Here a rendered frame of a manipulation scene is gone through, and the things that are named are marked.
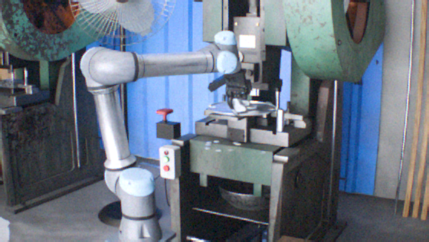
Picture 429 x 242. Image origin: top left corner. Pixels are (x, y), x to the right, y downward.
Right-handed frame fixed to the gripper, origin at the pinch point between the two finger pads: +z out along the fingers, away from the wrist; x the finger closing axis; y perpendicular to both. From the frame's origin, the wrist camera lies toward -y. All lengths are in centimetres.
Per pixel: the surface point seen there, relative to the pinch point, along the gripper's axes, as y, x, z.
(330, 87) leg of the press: 24, 51, 19
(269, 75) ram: 4.2, 27.1, -0.7
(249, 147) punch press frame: 4.1, -2.8, 15.2
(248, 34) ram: -3.0, 29.2, -19.7
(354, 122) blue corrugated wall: 20, 110, 84
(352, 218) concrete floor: 32, 54, 113
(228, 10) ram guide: -11.1, 31.2, -30.1
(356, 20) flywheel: 38, 60, -13
